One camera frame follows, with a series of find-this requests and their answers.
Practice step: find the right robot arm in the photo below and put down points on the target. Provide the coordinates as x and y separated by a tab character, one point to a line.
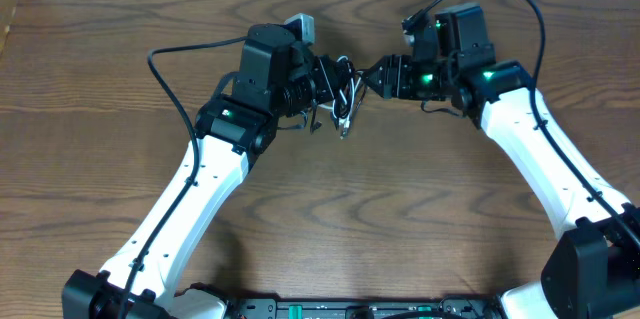
593	271

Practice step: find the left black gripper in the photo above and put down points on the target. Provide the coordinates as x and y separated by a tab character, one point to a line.
327	80

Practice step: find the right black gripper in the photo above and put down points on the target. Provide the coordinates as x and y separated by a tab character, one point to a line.
397	79

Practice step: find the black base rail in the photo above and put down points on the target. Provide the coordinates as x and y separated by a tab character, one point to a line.
271	306

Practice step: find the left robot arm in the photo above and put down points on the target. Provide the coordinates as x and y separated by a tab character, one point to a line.
278	77

